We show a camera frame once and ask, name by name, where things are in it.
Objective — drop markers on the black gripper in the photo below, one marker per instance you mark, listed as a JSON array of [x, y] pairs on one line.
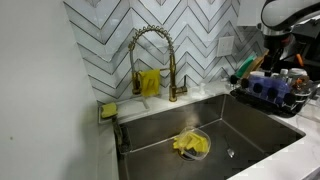
[[278, 50]]

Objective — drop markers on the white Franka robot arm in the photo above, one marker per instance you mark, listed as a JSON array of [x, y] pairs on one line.
[[286, 13]]

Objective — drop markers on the metal dish rack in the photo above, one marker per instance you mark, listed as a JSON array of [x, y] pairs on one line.
[[260, 105]]

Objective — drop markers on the clear bottle white cap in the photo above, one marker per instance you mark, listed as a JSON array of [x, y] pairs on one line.
[[284, 72]]

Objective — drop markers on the wooden paddle board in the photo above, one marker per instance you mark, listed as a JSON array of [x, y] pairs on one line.
[[255, 65]]

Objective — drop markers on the white lidded container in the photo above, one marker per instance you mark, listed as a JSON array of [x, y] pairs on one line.
[[297, 71]]

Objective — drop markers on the white cup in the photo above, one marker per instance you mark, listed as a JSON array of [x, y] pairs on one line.
[[257, 73]]

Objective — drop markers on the dark water filter pitcher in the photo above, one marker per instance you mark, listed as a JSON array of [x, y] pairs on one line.
[[311, 50]]

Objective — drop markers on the green plastic board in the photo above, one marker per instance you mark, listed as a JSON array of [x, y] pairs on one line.
[[245, 66]]

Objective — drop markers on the clear jar orange label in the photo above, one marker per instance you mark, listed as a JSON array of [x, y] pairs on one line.
[[300, 87]]

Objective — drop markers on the white upper cabinet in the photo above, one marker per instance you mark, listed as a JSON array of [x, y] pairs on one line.
[[248, 11]]

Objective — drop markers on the stainless steel sink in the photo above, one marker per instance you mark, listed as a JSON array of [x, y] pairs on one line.
[[253, 130]]

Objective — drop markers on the gold spring faucet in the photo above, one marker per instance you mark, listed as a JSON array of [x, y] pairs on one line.
[[172, 66]]

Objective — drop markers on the crumpled yellow cloth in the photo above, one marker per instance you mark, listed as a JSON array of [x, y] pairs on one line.
[[190, 141]]

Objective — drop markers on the clear glass bowl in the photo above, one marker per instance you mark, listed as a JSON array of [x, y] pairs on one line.
[[201, 156]]

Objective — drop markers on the yellow cloth on faucet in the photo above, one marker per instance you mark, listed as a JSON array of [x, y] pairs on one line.
[[149, 81]]

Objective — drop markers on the white sponge tray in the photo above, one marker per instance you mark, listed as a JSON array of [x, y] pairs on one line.
[[133, 105]]

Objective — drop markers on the metal sink caddy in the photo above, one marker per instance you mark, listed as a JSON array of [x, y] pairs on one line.
[[119, 133]]

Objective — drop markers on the yellow sponge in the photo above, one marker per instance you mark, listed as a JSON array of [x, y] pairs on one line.
[[109, 110]]

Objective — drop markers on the white wall outlet plate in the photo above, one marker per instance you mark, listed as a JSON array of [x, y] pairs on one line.
[[225, 46]]

